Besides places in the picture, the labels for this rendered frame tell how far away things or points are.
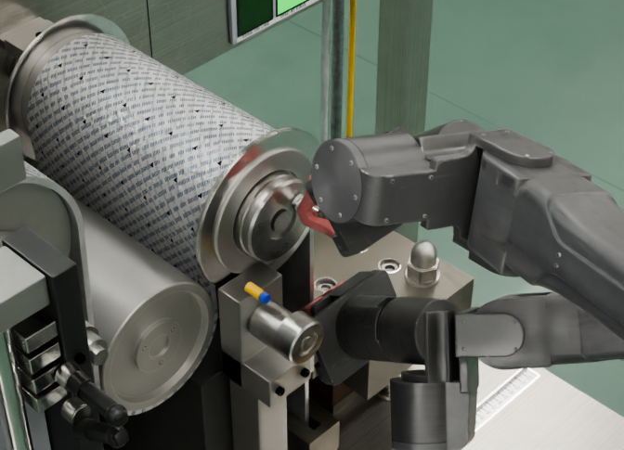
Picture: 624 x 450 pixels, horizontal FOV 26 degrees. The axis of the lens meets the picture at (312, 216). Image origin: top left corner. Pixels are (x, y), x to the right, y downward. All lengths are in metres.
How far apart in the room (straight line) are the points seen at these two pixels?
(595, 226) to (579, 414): 0.65
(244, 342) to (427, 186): 0.30
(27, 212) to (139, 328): 0.18
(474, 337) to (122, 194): 0.32
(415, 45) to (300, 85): 1.44
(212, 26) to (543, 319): 0.57
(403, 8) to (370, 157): 1.18
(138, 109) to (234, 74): 2.43
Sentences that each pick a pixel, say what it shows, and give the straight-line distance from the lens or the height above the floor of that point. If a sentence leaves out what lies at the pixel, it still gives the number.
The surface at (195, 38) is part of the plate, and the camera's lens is 1.48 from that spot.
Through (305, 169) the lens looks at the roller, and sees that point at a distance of 1.13.
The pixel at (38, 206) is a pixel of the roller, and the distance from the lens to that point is 0.96.
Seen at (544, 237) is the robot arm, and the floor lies 1.42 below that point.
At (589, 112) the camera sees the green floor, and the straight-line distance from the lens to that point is 3.49.
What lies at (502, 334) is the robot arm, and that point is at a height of 1.19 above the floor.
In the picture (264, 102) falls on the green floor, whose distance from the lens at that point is 3.46.
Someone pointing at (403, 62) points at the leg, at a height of 0.82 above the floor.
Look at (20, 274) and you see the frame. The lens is 0.79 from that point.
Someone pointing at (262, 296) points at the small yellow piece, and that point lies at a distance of 1.06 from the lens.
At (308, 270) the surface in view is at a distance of 1.22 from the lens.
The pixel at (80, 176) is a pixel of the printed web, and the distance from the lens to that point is 1.21.
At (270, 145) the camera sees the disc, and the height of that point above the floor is 1.31.
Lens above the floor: 1.95
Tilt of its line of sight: 39 degrees down
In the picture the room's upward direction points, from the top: straight up
